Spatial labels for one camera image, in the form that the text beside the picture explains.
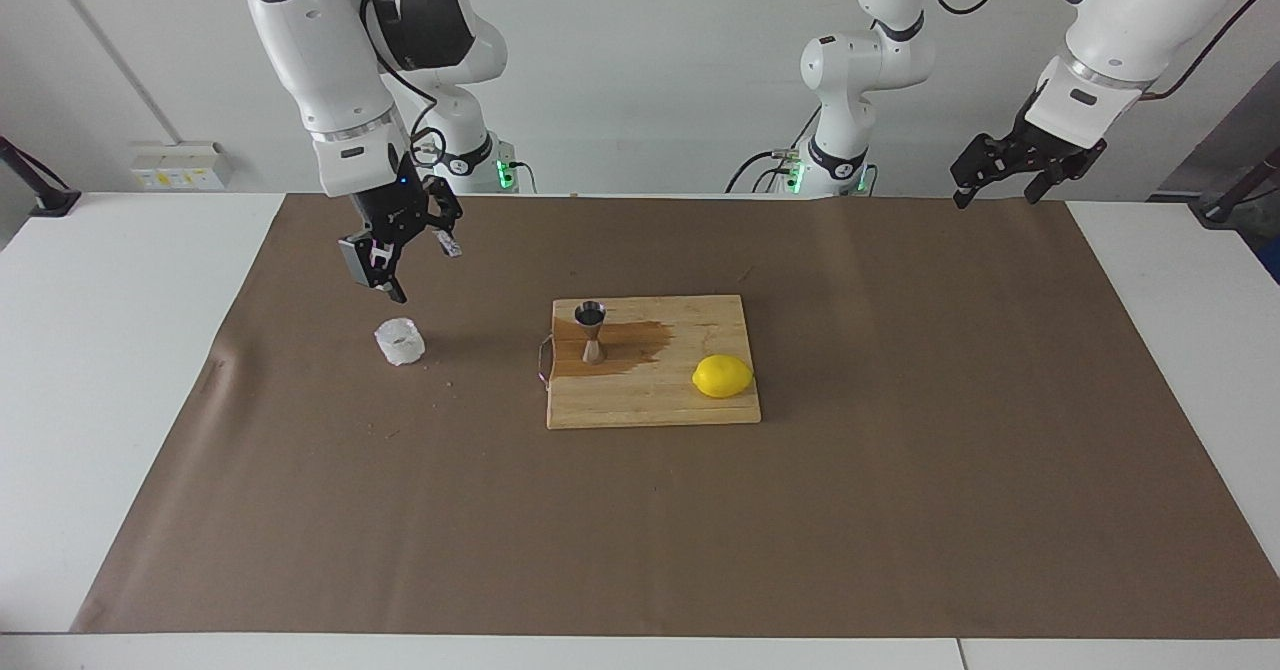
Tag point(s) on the black clamp stand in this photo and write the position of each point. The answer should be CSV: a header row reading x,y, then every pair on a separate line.
x,y
1225,207
55,200

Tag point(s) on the yellow lemon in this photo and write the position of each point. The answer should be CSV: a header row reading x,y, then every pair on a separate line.
x,y
722,376

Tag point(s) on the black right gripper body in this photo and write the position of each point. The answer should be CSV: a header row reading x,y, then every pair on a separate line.
x,y
395,205

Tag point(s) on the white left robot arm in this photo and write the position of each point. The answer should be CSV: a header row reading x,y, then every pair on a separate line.
x,y
1130,20

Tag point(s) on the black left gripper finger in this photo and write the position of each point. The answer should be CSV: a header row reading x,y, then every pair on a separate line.
x,y
1068,175
985,160

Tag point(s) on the brown paper mat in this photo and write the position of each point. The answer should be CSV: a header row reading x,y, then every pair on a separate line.
x,y
640,510

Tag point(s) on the dark grey panel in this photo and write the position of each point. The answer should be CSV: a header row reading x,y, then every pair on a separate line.
x,y
1250,140

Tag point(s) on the white wall socket box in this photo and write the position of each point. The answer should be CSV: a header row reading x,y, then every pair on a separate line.
x,y
180,175

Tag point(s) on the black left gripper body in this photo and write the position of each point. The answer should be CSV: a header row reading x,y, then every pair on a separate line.
x,y
1050,145

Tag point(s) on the blue plastic object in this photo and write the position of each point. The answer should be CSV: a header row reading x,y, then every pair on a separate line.
x,y
1273,260

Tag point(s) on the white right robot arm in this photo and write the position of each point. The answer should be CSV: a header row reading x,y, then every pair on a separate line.
x,y
320,50

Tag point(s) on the steel double jigger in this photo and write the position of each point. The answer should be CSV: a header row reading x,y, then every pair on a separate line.
x,y
593,350

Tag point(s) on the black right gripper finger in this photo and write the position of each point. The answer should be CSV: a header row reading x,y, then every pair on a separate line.
x,y
365,260
448,212

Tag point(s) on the clear textured cup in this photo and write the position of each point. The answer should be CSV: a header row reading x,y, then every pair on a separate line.
x,y
400,343

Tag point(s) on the wooden cutting board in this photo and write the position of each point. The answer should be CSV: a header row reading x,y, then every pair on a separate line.
x,y
640,400

